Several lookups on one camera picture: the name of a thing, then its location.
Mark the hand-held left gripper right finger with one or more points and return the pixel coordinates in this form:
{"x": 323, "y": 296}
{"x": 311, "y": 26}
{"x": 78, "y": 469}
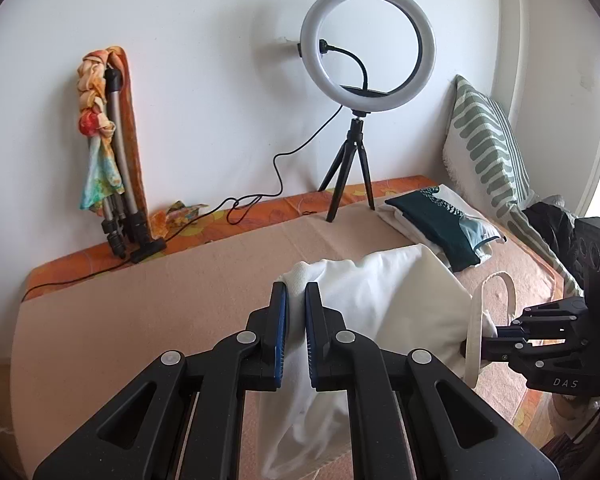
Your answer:
{"x": 311, "y": 330}

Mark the orange patterned cloth strip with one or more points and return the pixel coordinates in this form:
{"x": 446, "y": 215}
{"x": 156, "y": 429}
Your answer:
{"x": 132, "y": 150}

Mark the crumpled colourful cloth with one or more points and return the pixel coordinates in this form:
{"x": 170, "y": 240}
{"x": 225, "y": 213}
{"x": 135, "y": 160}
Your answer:
{"x": 180, "y": 212}

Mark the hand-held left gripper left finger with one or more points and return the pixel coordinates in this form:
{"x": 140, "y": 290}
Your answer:
{"x": 281, "y": 330}

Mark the beige blanket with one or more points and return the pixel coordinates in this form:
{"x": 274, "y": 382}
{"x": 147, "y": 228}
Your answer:
{"x": 155, "y": 300}

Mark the folded silver tripod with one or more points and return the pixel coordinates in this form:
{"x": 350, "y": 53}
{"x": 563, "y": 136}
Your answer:
{"x": 120, "y": 150}

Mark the small black tripod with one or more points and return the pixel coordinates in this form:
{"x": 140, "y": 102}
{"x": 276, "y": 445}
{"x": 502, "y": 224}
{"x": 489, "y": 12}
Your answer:
{"x": 354, "y": 140}

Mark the white camisole top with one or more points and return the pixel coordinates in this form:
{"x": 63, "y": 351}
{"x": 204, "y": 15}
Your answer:
{"x": 390, "y": 300}

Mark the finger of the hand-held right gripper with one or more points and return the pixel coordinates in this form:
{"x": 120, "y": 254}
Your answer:
{"x": 490, "y": 349}
{"x": 510, "y": 332}

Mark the colourful braided scarf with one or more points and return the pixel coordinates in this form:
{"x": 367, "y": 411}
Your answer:
{"x": 100, "y": 175}

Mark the green striped pillow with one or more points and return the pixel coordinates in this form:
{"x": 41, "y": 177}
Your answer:
{"x": 485, "y": 145}

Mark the teal patterned folded garment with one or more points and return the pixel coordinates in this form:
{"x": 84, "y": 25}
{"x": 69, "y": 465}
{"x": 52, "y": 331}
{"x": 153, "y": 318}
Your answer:
{"x": 430, "y": 220}

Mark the dark cloth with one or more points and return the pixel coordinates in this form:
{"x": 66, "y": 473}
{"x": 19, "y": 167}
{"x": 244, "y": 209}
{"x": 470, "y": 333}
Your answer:
{"x": 550, "y": 225}

